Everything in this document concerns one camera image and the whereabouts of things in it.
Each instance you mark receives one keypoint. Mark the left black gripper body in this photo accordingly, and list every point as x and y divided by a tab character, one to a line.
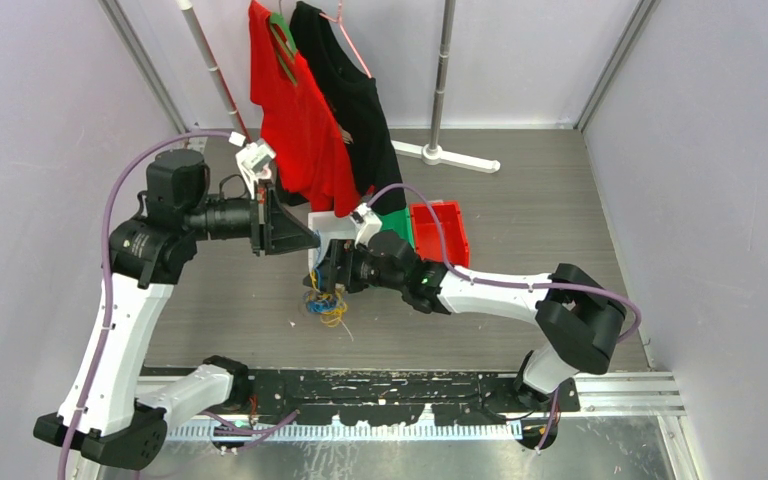
259	215

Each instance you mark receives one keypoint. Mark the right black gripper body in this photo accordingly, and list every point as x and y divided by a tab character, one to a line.
343	252

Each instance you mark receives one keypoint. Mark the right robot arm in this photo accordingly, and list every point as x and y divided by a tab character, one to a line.
582	323

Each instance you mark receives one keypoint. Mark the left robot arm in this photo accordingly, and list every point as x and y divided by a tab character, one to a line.
103	418

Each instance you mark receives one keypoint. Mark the white plastic bin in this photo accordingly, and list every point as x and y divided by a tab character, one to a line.
327	226

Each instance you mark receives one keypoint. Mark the red t-shirt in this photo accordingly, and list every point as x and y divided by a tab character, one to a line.
312	164

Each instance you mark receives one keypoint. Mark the green plastic bin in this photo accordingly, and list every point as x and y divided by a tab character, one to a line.
399	222

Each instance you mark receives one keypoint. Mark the red plastic bin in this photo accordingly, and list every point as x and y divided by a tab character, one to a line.
440	240

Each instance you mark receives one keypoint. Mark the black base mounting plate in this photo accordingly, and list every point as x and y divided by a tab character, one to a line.
383	398

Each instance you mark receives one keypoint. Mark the black t-shirt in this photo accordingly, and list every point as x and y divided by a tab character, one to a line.
353	98

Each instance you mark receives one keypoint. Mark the green clothes hanger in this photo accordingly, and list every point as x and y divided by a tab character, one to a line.
283	45

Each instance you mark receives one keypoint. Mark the left rack pole with base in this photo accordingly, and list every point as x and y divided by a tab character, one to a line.
240	135

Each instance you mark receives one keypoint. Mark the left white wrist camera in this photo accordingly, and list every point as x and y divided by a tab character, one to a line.
254	162

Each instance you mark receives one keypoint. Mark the white slotted cable duct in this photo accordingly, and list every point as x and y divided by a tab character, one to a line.
205	429

